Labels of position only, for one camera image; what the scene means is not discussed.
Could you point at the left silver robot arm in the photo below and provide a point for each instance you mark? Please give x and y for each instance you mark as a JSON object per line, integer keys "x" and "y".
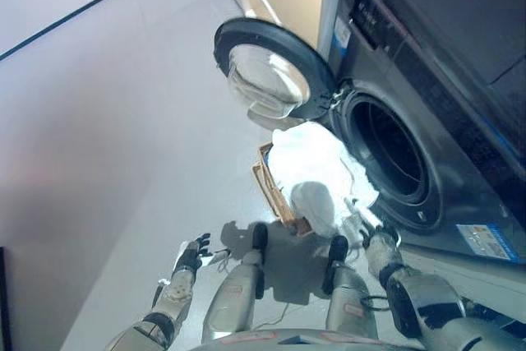
{"x": 164, "y": 306}

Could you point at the round washing machine door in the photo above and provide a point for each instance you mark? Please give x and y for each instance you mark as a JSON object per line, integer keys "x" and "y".
{"x": 271, "y": 75}

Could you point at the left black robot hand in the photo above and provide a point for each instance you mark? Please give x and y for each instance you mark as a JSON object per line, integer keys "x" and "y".
{"x": 191, "y": 256}

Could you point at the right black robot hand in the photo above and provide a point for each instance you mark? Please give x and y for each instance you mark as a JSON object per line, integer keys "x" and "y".
{"x": 363, "y": 225}

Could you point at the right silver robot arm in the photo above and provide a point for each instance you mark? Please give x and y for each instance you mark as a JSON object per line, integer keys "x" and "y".
{"x": 419, "y": 297}

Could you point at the white blue-edged washer sticker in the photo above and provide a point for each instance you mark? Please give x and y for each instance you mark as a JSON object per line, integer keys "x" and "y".
{"x": 489, "y": 242}

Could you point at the grey front-load washing machine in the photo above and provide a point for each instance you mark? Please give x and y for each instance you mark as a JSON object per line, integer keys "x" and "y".
{"x": 452, "y": 141}

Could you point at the small blue energy label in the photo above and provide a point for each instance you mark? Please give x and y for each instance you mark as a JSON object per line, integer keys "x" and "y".
{"x": 341, "y": 34}

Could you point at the black flat object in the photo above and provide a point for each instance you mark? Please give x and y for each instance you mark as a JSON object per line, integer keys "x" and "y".
{"x": 3, "y": 306}

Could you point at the silver robot torso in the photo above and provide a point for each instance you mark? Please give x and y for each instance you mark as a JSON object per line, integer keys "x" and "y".
{"x": 304, "y": 340}

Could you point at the left silver robot leg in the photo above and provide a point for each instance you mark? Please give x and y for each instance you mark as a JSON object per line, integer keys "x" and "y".
{"x": 234, "y": 293}

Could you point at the white cloth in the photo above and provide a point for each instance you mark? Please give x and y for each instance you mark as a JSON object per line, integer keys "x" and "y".
{"x": 312, "y": 162}

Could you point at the brown woven laundry basket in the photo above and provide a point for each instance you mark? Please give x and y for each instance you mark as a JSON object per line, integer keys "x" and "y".
{"x": 271, "y": 190}

